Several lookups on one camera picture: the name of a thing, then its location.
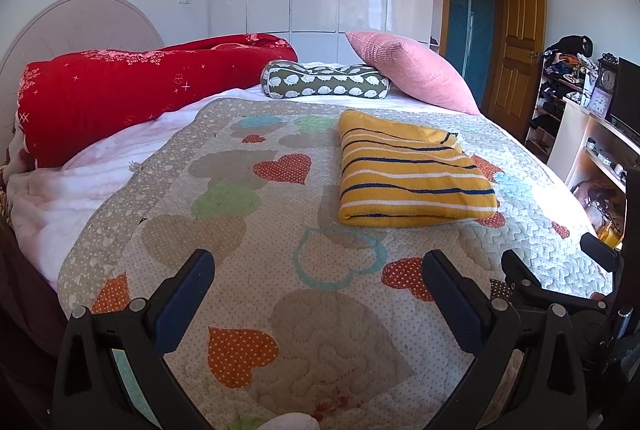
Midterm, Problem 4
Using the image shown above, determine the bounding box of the yellow striped sweater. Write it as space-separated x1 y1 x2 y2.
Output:
337 109 499 227

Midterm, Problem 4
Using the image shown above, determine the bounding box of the quilted heart-print bedspread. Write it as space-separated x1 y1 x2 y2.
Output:
57 97 621 430

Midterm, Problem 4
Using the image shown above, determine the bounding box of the small pink clock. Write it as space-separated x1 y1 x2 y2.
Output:
587 88 608 115

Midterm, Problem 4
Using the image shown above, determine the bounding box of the red rolled quilt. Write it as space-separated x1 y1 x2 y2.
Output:
17 34 299 169

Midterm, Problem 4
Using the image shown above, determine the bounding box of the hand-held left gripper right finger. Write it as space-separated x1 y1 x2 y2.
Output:
421 250 608 430

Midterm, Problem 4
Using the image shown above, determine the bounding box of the dark ornate clock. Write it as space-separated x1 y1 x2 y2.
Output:
596 53 621 93

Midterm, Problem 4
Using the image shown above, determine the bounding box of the yellow container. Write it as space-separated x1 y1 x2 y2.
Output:
597 222 623 248

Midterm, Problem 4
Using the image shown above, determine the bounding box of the pale round headboard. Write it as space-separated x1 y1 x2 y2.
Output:
0 0 166 161

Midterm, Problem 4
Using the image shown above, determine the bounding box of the black bag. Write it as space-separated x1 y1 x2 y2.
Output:
545 36 595 58

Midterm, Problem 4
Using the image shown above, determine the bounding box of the teal glass door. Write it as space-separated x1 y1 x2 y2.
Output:
442 0 506 111

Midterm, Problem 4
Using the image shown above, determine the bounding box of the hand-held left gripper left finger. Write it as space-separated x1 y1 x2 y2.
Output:
52 249 216 430

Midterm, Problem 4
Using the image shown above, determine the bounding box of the black monitor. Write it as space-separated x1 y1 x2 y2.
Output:
607 56 640 135

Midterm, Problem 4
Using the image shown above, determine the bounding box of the dark maroon cloth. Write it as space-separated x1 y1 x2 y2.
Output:
0 210 66 430

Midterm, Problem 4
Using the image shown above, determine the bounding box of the green sheep-print pillow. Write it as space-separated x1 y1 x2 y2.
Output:
262 60 391 101

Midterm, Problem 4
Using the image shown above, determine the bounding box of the pink pillow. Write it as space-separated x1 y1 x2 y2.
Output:
345 31 481 115

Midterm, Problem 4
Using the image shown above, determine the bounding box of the cluttered open shelf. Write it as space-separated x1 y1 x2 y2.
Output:
522 50 601 165

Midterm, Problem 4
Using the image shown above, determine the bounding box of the white cabinet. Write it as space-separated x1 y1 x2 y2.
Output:
547 100 640 211

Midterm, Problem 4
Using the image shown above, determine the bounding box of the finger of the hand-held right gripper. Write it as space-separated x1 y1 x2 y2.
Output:
580 167 640 305
500 249 556 308

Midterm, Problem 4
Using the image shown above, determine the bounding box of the wooden door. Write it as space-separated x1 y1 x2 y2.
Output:
482 0 548 141

